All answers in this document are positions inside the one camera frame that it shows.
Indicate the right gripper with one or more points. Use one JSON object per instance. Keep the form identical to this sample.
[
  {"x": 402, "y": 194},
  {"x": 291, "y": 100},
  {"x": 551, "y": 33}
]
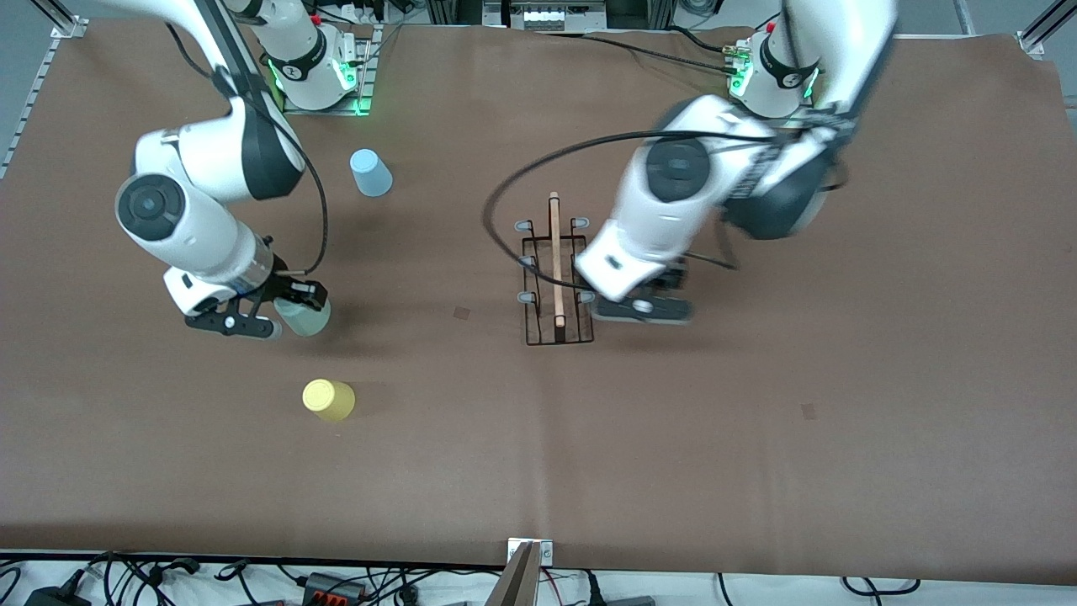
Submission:
[{"x": 284, "y": 287}]

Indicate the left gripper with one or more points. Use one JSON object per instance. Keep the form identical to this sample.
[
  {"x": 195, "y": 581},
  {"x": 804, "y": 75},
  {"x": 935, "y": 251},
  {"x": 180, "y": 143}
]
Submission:
[{"x": 676, "y": 277}]

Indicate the pale green plastic cup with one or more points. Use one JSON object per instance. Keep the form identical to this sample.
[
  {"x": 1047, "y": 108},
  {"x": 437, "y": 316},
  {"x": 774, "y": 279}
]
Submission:
[{"x": 307, "y": 320}]

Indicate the yellow plastic cup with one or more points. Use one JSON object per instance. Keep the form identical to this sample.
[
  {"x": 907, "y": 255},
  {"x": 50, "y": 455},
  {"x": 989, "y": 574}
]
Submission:
[{"x": 328, "y": 399}]

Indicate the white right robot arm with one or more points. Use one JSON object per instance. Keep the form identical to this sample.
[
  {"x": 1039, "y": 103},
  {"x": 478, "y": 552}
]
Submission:
[{"x": 185, "y": 219}]

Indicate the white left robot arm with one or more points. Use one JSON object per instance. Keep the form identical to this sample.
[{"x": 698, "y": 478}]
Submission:
[{"x": 673, "y": 181}]

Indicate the light blue plastic cup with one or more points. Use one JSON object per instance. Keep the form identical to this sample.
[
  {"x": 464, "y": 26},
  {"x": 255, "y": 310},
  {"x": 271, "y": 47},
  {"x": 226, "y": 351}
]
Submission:
[{"x": 370, "y": 172}]

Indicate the brown table mat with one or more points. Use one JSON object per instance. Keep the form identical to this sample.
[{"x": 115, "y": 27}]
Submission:
[{"x": 589, "y": 463}]

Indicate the white power strip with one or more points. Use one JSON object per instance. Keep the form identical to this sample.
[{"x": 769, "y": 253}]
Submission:
[{"x": 545, "y": 14}]

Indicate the black orange connector box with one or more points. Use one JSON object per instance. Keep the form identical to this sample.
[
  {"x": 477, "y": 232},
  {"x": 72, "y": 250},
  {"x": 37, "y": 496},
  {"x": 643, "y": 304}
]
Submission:
[{"x": 335, "y": 587}]

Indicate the black power adapter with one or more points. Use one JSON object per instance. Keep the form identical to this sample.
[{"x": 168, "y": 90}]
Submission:
[{"x": 55, "y": 596}]

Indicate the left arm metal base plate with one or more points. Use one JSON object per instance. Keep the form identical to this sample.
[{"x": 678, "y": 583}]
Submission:
[{"x": 739, "y": 105}]

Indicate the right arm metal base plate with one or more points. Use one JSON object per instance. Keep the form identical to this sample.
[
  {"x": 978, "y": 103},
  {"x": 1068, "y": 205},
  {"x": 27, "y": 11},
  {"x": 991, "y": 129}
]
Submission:
[{"x": 363, "y": 80}]

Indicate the perforated aluminium side rail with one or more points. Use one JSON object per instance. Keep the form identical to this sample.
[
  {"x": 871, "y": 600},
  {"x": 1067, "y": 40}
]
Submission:
[{"x": 29, "y": 105}]

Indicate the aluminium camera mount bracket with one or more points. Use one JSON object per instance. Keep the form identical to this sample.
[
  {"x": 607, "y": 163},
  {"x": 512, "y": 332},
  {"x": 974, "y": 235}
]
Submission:
[{"x": 526, "y": 576}]

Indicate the aluminium frame post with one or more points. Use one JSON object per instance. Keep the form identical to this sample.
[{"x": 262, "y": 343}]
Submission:
[
  {"x": 1047, "y": 29},
  {"x": 61, "y": 17}
]

